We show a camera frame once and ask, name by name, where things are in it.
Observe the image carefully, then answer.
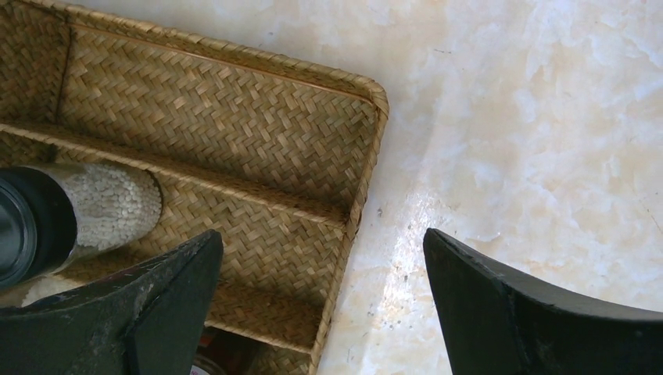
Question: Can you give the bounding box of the woven bamboo divided tray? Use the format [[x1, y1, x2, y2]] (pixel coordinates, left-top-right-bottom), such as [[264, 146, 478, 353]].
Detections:
[[1, 1, 389, 374]]

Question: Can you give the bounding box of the black cap shaker front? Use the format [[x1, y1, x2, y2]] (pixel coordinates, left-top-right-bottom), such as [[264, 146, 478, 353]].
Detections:
[[1, 162, 163, 289]]

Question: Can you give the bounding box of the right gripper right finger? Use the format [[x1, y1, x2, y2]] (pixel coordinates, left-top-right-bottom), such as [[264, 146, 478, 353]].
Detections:
[[423, 228, 662, 374]]

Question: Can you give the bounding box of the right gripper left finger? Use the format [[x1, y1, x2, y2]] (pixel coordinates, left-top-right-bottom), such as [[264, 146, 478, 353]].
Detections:
[[1, 230, 224, 374]]

